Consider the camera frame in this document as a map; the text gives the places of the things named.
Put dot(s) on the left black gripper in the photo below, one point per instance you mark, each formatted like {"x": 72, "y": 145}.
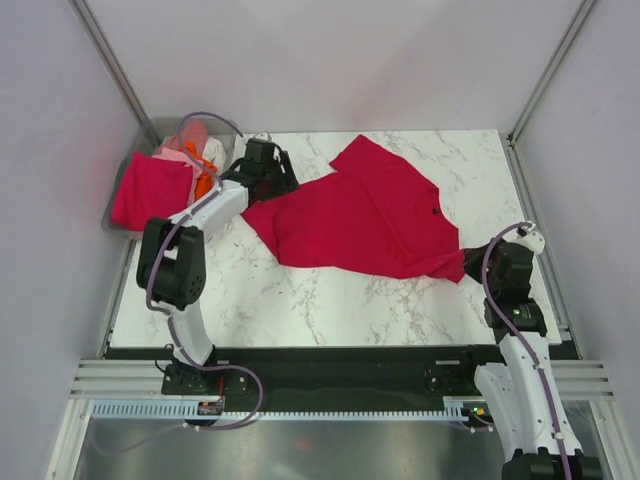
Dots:
{"x": 288, "y": 182}

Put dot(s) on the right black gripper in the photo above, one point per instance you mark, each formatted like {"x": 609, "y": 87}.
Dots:
{"x": 472, "y": 257}

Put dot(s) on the red t shirt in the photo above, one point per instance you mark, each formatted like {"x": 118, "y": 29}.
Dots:
{"x": 373, "y": 214}

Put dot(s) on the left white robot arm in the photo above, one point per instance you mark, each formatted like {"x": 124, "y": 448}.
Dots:
{"x": 172, "y": 262}

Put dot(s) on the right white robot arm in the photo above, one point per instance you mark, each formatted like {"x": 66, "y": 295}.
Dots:
{"x": 520, "y": 390}

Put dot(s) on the white t shirt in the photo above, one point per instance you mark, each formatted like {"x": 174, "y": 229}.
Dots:
{"x": 214, "y": 153}

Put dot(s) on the orange t shirt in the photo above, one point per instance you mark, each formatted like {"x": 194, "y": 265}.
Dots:
{"x": 202, "y": 171}

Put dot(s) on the light pink t shirt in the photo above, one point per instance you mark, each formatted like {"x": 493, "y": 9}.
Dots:
{"x": 182, "y": 158}

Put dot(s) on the salmon pink t shirt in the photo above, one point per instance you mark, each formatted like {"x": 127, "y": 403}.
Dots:
{"x": 196, "y": 132}

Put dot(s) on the clear plastic bin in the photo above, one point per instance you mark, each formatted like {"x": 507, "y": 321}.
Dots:
{"x": 165, "y": 132}

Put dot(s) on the folded magenta t shirt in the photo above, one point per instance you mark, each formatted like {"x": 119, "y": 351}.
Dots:
{"x": 149, "y": 188}

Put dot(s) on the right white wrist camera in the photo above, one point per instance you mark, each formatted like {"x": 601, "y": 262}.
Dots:
{"x": 530, "y": 237}

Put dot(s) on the white slotted cable duct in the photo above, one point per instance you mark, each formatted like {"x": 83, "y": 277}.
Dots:
{"x": 213, "y": 408}

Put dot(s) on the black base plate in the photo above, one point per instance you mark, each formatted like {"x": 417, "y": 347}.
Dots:
{"x": 344, "y": 377}

